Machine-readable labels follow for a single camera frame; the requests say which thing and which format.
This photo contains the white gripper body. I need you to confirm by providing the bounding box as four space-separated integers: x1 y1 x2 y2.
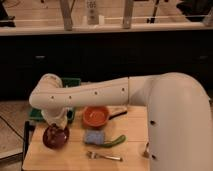
41 108 68 129

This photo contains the dark red grape bunch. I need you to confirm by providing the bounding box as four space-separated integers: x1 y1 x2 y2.
48 126 60 138

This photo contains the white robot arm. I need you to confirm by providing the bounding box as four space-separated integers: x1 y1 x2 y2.
29 72 213 171

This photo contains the purple bowl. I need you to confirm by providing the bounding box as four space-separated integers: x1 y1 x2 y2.
43 124 69 149

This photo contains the orange bowl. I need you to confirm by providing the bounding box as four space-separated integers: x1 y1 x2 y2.
82 106 109 128

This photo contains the green plastic tray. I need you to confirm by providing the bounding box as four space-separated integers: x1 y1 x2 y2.
29 78 81 123

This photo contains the blue sponge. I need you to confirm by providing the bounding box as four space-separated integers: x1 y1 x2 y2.
84 130 105 145

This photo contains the silver fork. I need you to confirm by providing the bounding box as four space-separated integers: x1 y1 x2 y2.
86 151 123 162

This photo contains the green chili pepper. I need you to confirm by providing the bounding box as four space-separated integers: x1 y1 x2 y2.
100 135 126 148

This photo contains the metal cup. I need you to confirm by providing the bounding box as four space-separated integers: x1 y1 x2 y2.
143 142 149 158

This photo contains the white remote device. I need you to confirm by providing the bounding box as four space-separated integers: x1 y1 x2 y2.
86 0 99 25

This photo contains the black handled brush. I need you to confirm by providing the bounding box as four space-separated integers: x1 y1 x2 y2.
109 107 128 119

